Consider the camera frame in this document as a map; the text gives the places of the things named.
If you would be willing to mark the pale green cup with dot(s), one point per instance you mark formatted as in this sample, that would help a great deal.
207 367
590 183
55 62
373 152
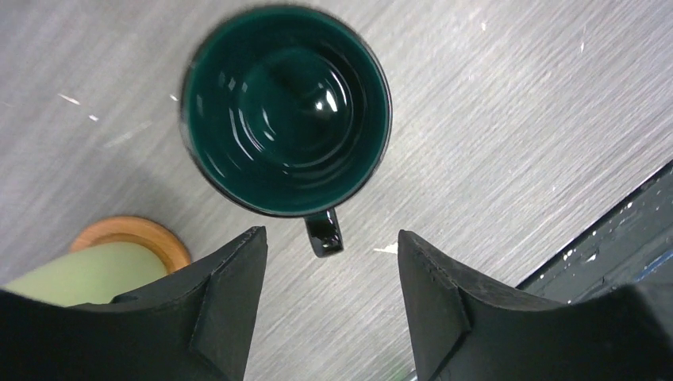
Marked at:
93 275

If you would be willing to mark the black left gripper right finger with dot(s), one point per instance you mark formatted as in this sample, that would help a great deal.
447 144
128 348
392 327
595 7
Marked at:
464 325

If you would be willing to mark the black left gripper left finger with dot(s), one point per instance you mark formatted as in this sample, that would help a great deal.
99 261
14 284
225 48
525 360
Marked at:
195 324

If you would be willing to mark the light wooden coaster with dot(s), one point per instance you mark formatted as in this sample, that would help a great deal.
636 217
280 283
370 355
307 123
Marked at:
138 230

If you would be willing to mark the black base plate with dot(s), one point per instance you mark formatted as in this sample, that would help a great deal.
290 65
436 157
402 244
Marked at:
629 244

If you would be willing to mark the dark green cup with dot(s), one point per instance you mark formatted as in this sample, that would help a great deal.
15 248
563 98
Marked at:
286 111

